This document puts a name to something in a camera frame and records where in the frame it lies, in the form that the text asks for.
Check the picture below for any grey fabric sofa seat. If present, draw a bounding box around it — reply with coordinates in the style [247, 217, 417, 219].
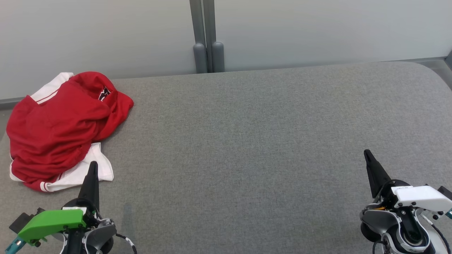
[0, 61, 452, 254]

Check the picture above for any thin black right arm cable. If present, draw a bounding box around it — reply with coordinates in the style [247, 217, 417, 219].
[420, 212, 452, 254]

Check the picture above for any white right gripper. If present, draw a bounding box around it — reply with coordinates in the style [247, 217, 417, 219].
[364, 150, 452, 212]

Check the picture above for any grey cylindrical partition foot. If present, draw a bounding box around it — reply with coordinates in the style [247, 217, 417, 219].
[212, 42, 225, 73]
[193, 43, 208, 74]

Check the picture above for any teal left cable plug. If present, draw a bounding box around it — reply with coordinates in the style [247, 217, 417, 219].
[5, 237, 26, 254]

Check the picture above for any grey partition frame upright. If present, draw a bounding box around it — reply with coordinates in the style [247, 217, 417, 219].
[203, 0, 216, 73]
[190, 0, 206, 44]

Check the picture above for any red Bulls basketball jersey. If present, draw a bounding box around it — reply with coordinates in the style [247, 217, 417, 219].
[10, 72, 134, 193]

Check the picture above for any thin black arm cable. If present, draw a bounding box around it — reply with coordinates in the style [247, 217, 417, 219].
[115, 233, 138, 254]
[420, 212, 452, 254]

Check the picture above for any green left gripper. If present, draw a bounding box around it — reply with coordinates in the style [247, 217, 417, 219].
[18, 161, 100, 244]

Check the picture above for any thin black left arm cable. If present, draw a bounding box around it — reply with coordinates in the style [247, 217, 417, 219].
[115, 233, 138, 254]

